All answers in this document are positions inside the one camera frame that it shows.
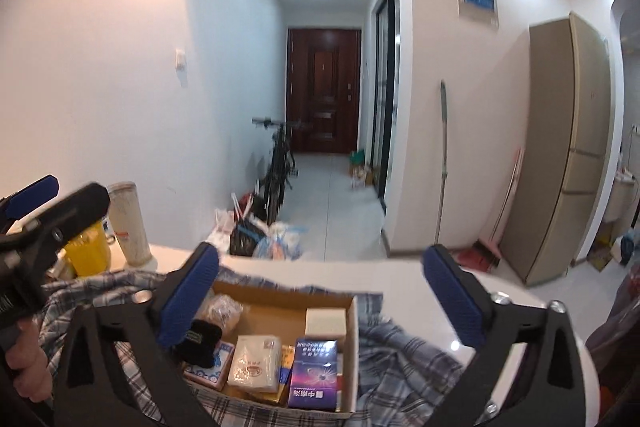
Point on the blue bag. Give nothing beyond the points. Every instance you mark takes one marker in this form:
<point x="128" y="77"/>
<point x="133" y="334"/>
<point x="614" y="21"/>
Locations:
<point x="630" y="247"/>

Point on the black bicycle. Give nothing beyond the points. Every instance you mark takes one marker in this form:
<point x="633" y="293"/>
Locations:
<point x="280" y="172"/>

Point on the dark cloth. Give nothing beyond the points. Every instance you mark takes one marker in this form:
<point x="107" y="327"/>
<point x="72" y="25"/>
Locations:
<point x="617" y="312"/>

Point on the plaid shirt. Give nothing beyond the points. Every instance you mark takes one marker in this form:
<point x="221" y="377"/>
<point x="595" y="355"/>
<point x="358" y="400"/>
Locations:
<point x="400" y="357"/>

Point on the floor boxes pile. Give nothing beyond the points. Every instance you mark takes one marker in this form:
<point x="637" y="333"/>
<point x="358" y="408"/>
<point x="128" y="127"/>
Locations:
<point x="361" y="169"/>

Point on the small black pouch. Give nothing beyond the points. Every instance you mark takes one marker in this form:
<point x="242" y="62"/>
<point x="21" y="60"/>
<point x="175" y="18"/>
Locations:
<point x="202" y="342"/>

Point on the purple cigarette box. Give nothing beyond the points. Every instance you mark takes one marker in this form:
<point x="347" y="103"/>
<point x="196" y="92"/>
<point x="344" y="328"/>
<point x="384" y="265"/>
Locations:
<point x="312" y="372"/>

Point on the cream tumbler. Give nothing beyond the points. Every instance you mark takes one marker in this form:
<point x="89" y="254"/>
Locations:
<point x="131" y="222"/>

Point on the person's left hand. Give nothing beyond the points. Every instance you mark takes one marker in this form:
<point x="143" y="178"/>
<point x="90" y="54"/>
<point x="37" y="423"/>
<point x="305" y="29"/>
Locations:
<point x="30" y="362"/>

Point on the wrapped bun packet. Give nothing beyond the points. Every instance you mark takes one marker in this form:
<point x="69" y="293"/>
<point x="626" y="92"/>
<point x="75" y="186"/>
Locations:
<point x="225" y="312"/>

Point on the red bag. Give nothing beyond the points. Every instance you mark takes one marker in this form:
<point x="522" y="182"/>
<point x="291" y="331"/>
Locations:
<point x="246" y="206"/>

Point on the dark wooden door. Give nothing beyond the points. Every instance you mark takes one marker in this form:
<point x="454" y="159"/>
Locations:
<point x="324" y="92"/>

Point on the pink broom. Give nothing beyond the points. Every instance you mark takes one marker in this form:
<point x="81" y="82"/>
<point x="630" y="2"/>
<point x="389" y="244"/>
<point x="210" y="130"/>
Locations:
<point x="492" y="227"/>

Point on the pink floral tissue packet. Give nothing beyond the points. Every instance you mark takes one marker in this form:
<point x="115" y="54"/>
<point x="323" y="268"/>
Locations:
<point x="210" y="369"/>

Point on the cardboard box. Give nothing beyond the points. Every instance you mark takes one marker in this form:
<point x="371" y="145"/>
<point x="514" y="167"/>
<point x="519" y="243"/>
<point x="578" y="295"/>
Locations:
<point x="270" y="307"/>

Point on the glass sliding door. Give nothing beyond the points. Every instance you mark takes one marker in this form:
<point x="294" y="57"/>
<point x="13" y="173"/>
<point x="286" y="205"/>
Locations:
<point x="386" y="82"/>

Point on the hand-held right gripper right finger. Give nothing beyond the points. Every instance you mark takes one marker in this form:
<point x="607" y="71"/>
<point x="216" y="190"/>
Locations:
<point x="452" y="298"/>

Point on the beige refrigerator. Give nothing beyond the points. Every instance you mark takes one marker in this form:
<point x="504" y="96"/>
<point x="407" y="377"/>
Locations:
<point x="560" y="147"/>

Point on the white light switch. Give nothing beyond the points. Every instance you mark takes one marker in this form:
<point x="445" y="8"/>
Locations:
<point x="181" y="59"/>

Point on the yellow cigarette box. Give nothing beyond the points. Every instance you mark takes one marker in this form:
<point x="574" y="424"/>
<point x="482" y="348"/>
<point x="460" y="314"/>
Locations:
<point x="285" y="369"/>

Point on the white red small box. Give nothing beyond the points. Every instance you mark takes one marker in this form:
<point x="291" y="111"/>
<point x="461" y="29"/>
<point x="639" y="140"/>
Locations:
<point x="255" y="362"/>

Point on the translucent plastic bag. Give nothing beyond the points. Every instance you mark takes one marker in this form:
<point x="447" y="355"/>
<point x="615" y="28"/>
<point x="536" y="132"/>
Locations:
<point x="280" y="241"/>

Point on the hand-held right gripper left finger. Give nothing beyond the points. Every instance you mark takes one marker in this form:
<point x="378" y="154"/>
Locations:
<point x="190" y="297"/>

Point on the yellow plastic container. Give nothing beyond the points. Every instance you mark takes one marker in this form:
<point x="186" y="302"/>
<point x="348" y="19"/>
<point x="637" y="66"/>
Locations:
<point x="90" y="254"/>

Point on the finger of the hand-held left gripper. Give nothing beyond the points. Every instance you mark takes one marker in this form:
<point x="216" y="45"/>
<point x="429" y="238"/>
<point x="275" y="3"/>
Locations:
<point x="32" y="194"/>
<point x="65" y="212"/>

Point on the cream cube box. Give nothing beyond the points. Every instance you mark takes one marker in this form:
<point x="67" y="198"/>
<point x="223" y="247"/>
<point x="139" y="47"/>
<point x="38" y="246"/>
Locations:
<point x="326" y="324"/>

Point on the white wash basin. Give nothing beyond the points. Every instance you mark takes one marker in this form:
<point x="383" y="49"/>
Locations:
<point x="624" y="194"/>

